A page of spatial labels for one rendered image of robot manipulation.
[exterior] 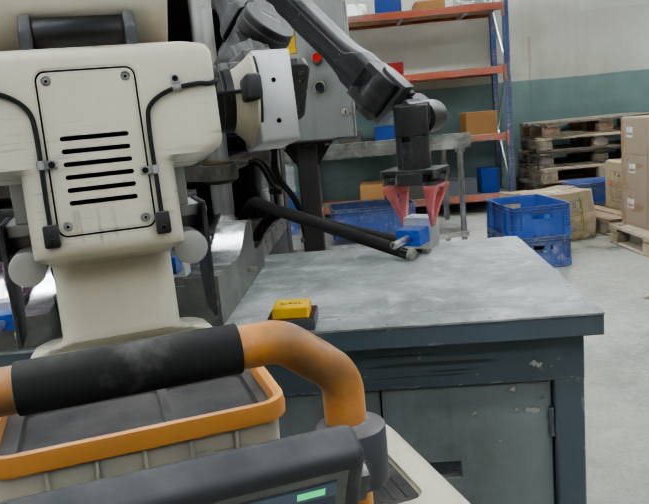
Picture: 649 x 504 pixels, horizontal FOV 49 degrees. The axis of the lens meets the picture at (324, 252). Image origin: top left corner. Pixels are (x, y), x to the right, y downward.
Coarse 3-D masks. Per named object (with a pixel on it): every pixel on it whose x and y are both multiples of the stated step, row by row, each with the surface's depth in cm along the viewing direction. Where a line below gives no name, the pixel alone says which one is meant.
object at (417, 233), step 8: (408, 216) 124; (416, 216) 123; (424, 216) 122; (408, 224) 123; (416, 224) 122; (424, 224) 121; (400, 232) 119; (408, 232) 119; (416, 232) 118; (424, 232) 119; (432, 232) 121; (400, 240) 116; (408, 240) 118; (416, 240) 118; (424, 240) 120; (432, 240) 122; (392, 248) 114; (416, 248) 123; (424, 248) 122; (432, 248) 122
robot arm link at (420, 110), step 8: (400, 104) 119; (408, 104) 117; (416, 104) 116; (424, 104) 117; (400, 112) 117; (408, 112) 116; (416, 112) 116; (424, 112) 117; (400, 120) 117; (408, 120) 116; (416, 120) 116; (424, 120) 117; (400, 128) 117; (408, 128) 117; (416, 128) 116; (424, 128) 117; (400, 136) 119; (408, 136) 118; (416, 136) 118
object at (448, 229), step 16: (352, 144) 478; (368, 144) 478; (384, 144) 479; (432, 144) 480; (448, 144) 481; (464, 144) 481; (288, 160) 478; (464, 192) 493; (448, 208) 552; (464, 208) 494; (448, 224) 533; (464, 224) 496; (448, 240) 556
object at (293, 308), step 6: (282, 300) 123; (288, 300) 123; (294, 300) 122; (300, 300) 122; (306, 300) 122; (276, 306) 120; (282, 306) 119; (288, 306) 119; (294, 306) 118; (300, 306) 118; (306, 306) 118; (276, 312) 118; (282, 312) 118; (288, 312) 118; (294, 312) 118; (300, 312) 118; (306, 312) 118; (276, 318) 118; (282, 318) 118
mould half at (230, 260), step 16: (224, 224) 153; (240, 224) 152; (224, 240) 148; (240, 240) 147; (224, 256) 143; (240, 256) 144; (256, 256) 162; (192, 272) 127; (224, 272) 128; (240, 272) 142; (256, 272) 160; (176, 288) 124; (192, 288) 123; (224, 288) 127; (240, 288) 141; (192, 304) 124; (224, 304) 126; (208, 320) 124; (224, 320) 125
